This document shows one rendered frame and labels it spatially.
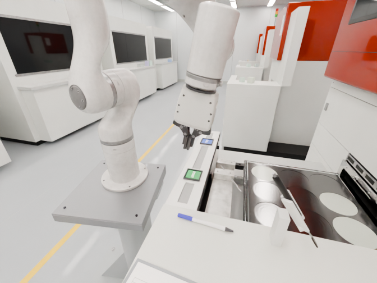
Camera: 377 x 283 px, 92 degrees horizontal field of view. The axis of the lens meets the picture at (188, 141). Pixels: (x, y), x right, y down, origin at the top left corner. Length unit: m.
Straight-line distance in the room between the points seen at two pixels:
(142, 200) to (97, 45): 0.51
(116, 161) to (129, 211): 0.19
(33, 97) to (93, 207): 2.71
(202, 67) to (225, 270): 0.41
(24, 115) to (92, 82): 2.95
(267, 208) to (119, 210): 0.49
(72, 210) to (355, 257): 0.78
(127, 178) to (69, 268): 1.08
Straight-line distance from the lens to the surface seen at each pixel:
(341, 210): 0.77
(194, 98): 0.44
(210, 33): 0.41
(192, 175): 0.63
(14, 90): 3.43
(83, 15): 0.62
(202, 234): 0.47
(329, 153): 1.12
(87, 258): 1.72
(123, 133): 0.67
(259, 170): 0.81
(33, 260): 1.91
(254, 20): 8.51
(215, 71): 0.41
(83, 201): 0.79
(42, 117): 3.37
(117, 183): 0.79
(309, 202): 0.74
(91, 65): 0.59
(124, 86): 0.65
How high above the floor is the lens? 1.35
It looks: 27 degrees down
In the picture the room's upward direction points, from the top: straight up
